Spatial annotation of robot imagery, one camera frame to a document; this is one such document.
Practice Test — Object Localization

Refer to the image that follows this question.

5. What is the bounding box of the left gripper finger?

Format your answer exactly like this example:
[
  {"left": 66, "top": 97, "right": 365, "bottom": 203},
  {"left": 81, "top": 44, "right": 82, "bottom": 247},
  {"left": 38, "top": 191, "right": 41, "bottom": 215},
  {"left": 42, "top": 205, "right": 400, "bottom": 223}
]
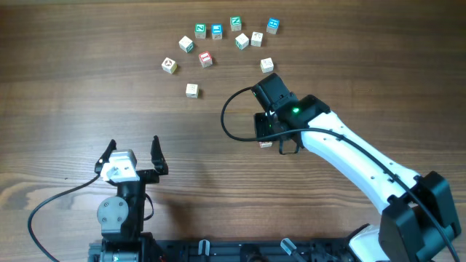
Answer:
[
  {"left": 94, "top": 139, "right": 117, "bottom": 174},
  {"left": 151, "top": 135, "right": 169, "bottom": 175}
]

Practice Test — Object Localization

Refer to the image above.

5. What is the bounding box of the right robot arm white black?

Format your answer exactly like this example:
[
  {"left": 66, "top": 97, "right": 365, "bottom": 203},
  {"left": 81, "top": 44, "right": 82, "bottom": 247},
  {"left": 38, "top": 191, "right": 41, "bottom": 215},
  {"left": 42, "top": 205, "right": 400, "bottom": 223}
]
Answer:
[{"left": 252, "top": 74, "right": 462, "bottom": 261}]

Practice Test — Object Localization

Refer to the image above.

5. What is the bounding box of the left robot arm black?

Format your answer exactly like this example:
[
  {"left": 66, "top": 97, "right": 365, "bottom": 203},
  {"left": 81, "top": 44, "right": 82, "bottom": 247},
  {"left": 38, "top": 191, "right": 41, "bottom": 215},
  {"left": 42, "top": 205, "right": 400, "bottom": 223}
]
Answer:
[{"left": 88, "top": 135, "right": 168, "bottom": 262}]

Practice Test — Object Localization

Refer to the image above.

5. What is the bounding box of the white tower base block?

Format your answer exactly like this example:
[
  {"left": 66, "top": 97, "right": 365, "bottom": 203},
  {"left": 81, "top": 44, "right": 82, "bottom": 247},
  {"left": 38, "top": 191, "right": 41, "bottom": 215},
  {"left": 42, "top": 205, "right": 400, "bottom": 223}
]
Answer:
[{"left": 258, "top": 141, "right": 273, "bottom": 148}]

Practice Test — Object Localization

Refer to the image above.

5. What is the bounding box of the white block yellow C side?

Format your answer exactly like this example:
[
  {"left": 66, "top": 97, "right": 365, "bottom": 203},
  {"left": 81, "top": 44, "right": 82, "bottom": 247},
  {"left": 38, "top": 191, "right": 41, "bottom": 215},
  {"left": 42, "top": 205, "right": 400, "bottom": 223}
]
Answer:
[{"left": 260, "top": 57, "right": 274, "bottom": 74}]

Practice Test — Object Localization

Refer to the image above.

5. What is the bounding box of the white block blue side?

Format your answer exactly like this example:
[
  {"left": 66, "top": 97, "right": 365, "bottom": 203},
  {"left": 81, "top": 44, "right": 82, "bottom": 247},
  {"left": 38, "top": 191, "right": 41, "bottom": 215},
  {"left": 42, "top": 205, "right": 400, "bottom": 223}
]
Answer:
[{"left": 186, "top": 84, "right": 199, "bottom": 98}]

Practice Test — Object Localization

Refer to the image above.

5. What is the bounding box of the white block number two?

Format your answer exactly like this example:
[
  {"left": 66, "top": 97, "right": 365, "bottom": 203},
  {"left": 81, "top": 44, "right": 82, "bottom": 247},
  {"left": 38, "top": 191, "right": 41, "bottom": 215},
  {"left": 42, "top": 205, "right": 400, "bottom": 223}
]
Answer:
[{"left": 250, "top": 31, "right": 263, "bottom": 47}]

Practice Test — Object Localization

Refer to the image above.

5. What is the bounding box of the white block green N side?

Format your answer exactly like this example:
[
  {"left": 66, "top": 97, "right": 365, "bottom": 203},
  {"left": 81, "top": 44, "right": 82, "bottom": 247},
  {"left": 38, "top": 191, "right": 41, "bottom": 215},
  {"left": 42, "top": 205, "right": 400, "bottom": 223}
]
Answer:
[{"left": 235, "top": 33, "right": 250, "bottom": 50}]

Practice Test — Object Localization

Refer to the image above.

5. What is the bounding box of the blue block far right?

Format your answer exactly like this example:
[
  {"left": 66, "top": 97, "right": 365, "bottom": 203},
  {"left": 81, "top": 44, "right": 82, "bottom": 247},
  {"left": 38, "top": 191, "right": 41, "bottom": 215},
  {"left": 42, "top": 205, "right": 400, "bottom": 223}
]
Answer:
[{"left": 266, "top": 17, "right": 280, "bottom": 35}]

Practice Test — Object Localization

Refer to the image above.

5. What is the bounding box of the red top block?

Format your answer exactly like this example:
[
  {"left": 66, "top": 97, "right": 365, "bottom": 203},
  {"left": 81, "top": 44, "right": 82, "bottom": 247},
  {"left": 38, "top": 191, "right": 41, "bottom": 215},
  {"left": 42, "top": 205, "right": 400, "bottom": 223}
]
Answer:
[{"left": 199, "top": 51, "right": 213, "bottom": 68}]

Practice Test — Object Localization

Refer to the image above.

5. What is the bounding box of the green N block right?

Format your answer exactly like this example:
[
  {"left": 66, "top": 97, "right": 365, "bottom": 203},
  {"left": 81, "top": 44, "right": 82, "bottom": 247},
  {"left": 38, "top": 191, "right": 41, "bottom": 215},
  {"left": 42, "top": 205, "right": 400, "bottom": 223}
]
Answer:
[{"left": 229, "top": 16, "right": 242, "bottom": 31}]

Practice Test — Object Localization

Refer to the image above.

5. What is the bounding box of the blue top block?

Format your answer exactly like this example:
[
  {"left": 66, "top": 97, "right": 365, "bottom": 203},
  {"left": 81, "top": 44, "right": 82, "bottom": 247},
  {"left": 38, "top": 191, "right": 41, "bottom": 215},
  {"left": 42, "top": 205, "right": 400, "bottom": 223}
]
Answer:
[{"left": 211, "top": 23, "right": 223, "bottom": 40}]

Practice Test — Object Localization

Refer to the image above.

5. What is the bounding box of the green N block left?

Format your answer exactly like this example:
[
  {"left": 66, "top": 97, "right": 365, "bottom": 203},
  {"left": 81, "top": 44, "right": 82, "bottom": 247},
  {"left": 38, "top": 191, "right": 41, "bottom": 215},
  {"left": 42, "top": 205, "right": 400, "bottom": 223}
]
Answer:
[{"left": 194, "top": 23, "right": 207, "bottom": 39}]

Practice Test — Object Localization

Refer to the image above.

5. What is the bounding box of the black right camera cable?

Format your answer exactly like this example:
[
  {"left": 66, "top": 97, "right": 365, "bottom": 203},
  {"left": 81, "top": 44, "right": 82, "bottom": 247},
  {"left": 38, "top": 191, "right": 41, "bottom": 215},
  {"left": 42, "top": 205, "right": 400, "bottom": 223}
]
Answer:
[{"left": 220, "top": 86, "right": 462, "bottom": 262}]

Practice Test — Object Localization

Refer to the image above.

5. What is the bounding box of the black camera cable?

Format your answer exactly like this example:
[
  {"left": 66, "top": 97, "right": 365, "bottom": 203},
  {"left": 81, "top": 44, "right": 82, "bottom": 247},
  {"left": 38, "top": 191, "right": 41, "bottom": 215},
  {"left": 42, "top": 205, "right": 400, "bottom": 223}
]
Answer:
[
  {"left": 27, "top": 174, "right": 101, "bottom": 262},
  {"left": 220, "top": 86, "right": 462, "bottom": 262}
]

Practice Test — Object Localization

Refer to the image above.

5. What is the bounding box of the black left camera cable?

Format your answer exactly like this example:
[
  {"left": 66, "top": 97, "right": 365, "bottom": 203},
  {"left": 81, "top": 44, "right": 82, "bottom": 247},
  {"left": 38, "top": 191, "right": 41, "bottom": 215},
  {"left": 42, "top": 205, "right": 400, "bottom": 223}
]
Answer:
[{"left": 27, "top": 174, "right": 101, "bottom": 262}]

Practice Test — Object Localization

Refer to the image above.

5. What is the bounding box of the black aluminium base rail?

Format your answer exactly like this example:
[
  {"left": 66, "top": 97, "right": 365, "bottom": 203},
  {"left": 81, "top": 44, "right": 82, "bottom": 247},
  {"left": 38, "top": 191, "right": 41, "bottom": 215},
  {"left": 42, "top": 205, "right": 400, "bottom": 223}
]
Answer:
[{"left": 88, "top": 237, "right": 412, "bottom": 262}]

